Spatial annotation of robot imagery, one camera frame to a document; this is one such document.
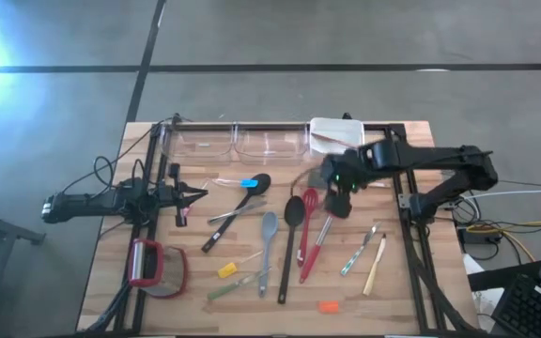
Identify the black aluminium table frame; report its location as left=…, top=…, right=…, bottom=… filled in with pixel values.
left=110, top=120, right=481, bottom=337

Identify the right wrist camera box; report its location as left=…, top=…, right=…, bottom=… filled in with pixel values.
left=324, top=190, right=354, bottom=220

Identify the yellow mini spatula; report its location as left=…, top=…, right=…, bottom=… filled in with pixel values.
left=217, top=250, right=265, bottom=280

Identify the red-trimmed steel box grater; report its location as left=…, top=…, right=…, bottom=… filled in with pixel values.
left=127, top=238, right=190, bottom=300

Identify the patterned-handle knife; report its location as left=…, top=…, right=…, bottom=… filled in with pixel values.
left=339, top=221, right=383, bottom=277

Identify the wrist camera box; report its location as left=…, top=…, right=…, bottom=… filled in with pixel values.
left=324, top=190, right=354, bottom=220
left=156, top=183, right=177, bottom=204

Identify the thin black cable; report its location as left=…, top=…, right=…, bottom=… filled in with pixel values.
left=498, top=178, right=541, bottom=190

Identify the grey silicone spoon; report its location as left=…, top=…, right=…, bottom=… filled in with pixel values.
left=257, top=210, right=280, bottom=300

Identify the dark laptop computer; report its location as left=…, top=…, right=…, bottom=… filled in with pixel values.
left=490, top=206, right=541, bottom=338

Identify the clear plastic bin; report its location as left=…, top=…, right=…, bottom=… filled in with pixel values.
left=233, top=122, right=310, bottom=166
left=160, top=122, right=237, bottom=166

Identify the yellow cable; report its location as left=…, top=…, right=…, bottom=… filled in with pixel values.
left=465, top=219, right=541, bottom=263

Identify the white paper sheet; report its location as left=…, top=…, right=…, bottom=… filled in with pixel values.
left=462, top=253, right=506, bottom=332

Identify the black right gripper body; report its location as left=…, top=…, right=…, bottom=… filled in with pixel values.
left=320, top=153, right=370, bottom=194

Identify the white cable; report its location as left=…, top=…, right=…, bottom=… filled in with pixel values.
left=457, top=189, right=541, bottom=202

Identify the red slotted spatula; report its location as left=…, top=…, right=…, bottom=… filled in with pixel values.
left=297, top=187, right=320, bottom=269

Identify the cream-handled knife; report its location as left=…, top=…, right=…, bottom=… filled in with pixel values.
left=362, top=233, right=388, bottom=297

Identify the black cable bundle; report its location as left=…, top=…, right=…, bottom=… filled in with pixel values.
left=85, top=280, right=133, bottom=333

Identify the black nylon spoon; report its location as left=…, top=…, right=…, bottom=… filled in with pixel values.
left=277, top=194, right=306, bottom=305
left=201, top=173, right=272, bottom=254

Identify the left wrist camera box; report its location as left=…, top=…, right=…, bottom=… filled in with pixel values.
left=156, top=183, right=177, bottom=204

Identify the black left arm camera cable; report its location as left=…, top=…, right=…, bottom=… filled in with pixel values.
left=60, top=114, right=192, bottom=194

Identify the blue mini spatula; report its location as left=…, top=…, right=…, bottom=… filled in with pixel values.
left=211, top=177, right=259, bottom=190

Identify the white plastic bin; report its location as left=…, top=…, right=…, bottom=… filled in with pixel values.
left=308, top=116, right=365, bottom=159

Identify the red spoon steel shaft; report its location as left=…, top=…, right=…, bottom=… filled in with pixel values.
left=298, top=213, right=335, bottom=285

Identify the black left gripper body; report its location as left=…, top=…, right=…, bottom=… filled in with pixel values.
left=168, top=162, right=190, bottom=228

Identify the black power box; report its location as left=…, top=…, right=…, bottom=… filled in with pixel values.
left=457, top=224, right=504, bottom=246

